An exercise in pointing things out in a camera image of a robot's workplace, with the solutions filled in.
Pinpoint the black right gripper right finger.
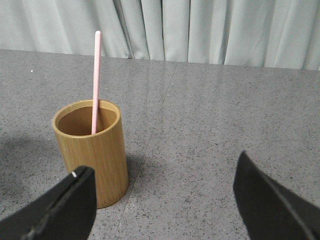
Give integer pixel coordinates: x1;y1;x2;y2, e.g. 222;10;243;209
233;151;320;240

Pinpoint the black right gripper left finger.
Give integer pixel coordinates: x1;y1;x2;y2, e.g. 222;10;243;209
0;166;97;240

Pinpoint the pink chopstick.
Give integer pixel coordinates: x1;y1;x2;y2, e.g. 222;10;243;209
91;31;102;134

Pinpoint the bamboo cylindrical holder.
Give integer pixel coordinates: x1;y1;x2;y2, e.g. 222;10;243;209
52;100;129;209

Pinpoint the pale grey-green curtain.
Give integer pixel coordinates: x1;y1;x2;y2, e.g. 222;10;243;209
0;0;320;70

